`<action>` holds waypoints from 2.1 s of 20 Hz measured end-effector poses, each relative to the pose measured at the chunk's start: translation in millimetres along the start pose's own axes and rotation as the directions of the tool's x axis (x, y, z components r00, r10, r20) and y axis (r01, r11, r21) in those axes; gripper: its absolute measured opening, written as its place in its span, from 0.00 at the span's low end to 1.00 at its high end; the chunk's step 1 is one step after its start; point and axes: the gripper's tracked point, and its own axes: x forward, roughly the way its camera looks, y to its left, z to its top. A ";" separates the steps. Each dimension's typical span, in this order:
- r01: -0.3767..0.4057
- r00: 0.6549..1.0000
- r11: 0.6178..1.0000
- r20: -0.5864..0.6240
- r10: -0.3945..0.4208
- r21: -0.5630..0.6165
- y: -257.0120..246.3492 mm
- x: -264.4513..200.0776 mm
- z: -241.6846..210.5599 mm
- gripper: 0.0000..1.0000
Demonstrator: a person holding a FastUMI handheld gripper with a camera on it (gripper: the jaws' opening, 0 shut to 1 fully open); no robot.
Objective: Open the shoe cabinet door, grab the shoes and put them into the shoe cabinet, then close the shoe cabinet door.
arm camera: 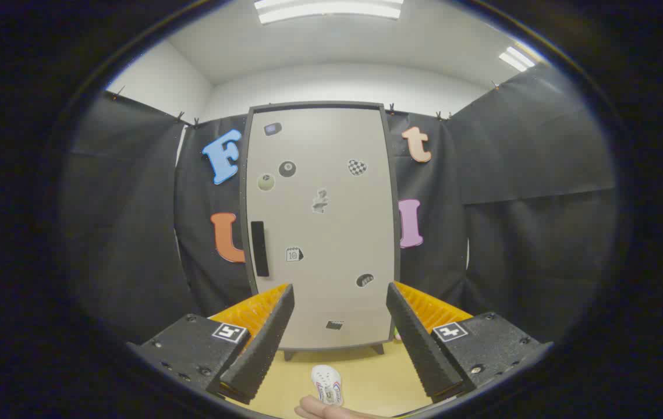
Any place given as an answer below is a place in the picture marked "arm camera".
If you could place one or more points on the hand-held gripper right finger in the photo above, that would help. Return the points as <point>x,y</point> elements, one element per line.
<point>418,349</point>

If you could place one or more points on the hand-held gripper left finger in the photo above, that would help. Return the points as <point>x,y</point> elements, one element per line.
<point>261,349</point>

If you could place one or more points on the white shoe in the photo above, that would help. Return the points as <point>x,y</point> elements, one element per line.
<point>327,384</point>

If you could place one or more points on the grey shoe cabinet door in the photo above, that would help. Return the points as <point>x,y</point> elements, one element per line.
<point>331,233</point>

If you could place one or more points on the grey shoe cabinet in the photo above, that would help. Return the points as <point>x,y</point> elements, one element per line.
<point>392,174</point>

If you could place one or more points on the black backdrop cloth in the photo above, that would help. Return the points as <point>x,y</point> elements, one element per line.
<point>529,233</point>

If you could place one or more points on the small ceiling light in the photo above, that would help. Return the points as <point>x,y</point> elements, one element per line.
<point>516,58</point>

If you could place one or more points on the long ceiling light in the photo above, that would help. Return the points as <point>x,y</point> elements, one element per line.
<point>328,10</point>

